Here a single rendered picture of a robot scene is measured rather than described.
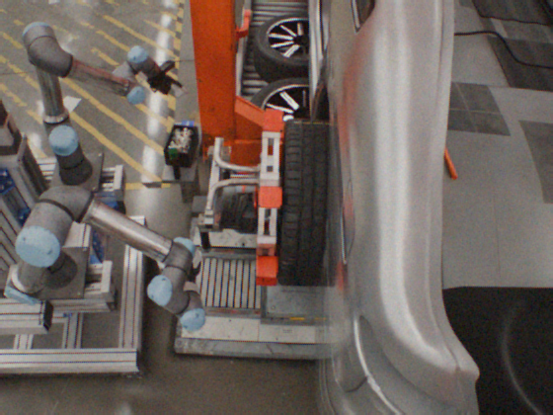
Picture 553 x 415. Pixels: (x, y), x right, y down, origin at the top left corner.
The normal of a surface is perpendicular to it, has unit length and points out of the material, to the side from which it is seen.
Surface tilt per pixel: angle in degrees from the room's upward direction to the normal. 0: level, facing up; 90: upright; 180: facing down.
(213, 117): 90
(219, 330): 0
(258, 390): 0
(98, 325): 0
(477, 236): 22
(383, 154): 47
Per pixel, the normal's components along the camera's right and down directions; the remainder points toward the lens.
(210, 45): -0.03, 0.81
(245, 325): 0.04, -0.58
